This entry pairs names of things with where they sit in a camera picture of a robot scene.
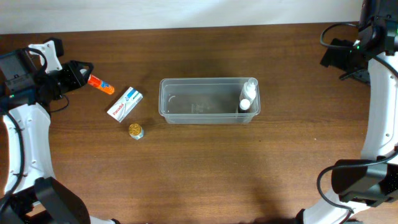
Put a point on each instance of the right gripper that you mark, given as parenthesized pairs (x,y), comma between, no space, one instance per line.
(335,57)

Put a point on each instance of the small gold-lid jar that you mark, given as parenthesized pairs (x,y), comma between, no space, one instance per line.
(136,131)

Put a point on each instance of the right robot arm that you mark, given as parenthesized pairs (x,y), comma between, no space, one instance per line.
(355,185)

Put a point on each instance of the white spray bottle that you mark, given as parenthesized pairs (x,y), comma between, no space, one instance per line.
(249,90)

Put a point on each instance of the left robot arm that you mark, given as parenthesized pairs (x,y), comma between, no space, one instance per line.
(33,78)

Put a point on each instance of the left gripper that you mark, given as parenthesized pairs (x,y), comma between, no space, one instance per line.
(75,75)

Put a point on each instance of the orange tube white cap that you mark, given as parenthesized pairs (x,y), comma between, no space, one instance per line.
(100,84)

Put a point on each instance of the clear plastic container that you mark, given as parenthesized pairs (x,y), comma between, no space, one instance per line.
(205,101)

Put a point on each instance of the black bottle white cap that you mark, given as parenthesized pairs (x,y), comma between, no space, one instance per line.
(244,106)

